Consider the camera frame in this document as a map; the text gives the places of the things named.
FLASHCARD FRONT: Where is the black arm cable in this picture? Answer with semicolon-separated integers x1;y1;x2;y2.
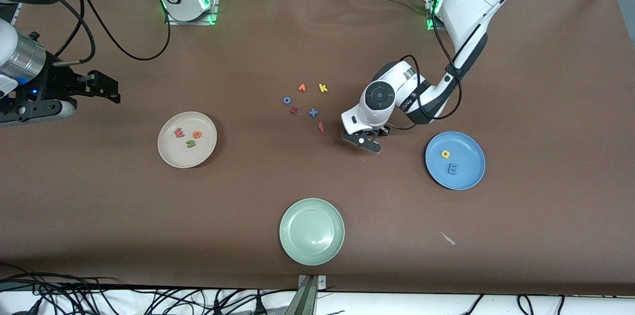
52;0;172;65
387;0;583;130

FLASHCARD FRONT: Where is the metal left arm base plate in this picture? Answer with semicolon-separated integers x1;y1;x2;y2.
426;0;449;32

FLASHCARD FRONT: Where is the black cable tangle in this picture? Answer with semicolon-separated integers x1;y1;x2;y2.
0;263;298;315

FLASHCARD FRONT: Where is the brown table cover mat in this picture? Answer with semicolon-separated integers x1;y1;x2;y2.
0;0;635;297

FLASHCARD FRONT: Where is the blue plate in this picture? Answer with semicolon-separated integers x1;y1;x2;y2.
425;131;486;190

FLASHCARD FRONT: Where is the aluminium frame post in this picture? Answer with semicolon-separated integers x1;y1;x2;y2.
285;274;327;315

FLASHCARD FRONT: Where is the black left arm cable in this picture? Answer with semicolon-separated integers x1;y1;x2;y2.
387;0;583;130

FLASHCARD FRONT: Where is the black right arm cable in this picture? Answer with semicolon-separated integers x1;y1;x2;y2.
52;0;172;65

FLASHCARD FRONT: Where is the pale green plate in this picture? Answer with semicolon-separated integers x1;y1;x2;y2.
279;198;345;266

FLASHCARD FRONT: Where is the beige plate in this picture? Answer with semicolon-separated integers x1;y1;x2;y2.
157;111;218;169

